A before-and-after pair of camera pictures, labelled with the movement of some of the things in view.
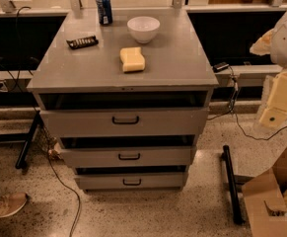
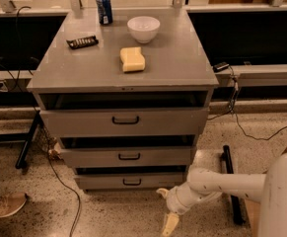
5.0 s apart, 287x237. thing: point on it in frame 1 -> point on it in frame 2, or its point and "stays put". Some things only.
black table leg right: [237, 207] stays put
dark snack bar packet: [82, 42] stays put
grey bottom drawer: [132, 181] stays put
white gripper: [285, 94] -> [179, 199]
